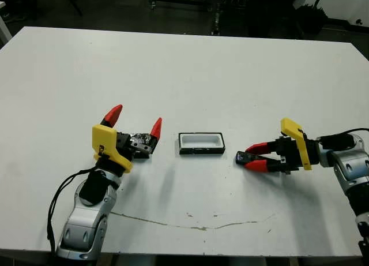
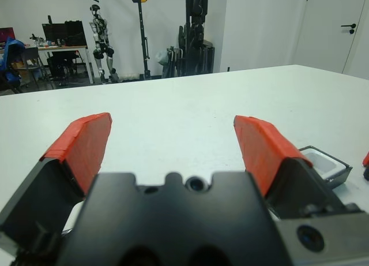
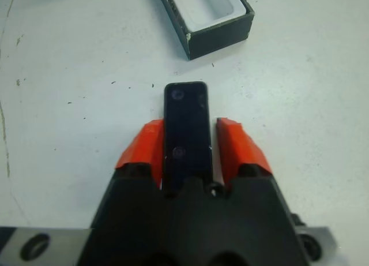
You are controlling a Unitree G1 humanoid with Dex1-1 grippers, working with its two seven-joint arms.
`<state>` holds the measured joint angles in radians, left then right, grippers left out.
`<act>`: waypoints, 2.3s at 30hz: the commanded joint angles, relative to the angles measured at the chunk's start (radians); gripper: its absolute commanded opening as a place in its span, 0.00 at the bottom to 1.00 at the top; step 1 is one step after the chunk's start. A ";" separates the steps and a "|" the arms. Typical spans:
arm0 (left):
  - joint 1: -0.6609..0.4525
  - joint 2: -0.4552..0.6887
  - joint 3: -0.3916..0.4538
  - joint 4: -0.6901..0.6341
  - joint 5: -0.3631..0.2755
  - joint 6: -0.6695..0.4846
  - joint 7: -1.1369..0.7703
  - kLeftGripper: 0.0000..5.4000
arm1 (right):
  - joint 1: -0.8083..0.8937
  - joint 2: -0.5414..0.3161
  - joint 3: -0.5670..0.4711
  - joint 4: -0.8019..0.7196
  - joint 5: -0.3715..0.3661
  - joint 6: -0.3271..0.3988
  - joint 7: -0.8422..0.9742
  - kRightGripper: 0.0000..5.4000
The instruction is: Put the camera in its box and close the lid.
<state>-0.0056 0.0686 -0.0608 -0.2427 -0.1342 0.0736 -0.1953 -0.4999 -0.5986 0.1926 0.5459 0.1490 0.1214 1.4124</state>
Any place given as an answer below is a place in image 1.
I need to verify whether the black slanted leg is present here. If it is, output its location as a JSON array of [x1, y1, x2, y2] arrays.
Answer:
[[65, 0, 84, 17]]

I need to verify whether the left gripper yellow mount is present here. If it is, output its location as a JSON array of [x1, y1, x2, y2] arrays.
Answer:
[[92, 104, 163, 174]]

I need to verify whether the tall black equipment stack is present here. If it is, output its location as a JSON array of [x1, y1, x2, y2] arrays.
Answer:
[[221, 0, 303, 39]]

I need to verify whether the black box white lining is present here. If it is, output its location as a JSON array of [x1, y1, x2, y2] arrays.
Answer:
[[178, 130, 225, 156]]

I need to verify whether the right gripper yellow mount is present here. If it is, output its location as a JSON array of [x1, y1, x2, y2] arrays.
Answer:
[[243, 117, 321, 175]]

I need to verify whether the shiny black box lid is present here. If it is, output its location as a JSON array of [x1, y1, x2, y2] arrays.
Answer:
[[126, 132, 159, 160]]

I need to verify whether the black tangled bundle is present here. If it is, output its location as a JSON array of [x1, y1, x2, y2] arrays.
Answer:
[[296, 0, 329, 33]]

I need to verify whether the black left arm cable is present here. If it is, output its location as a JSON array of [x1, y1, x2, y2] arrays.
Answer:
[[47, 167, 96, 254]]

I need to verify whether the black camera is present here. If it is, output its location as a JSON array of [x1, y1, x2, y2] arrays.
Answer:
[[235, 151, 254, 166]]

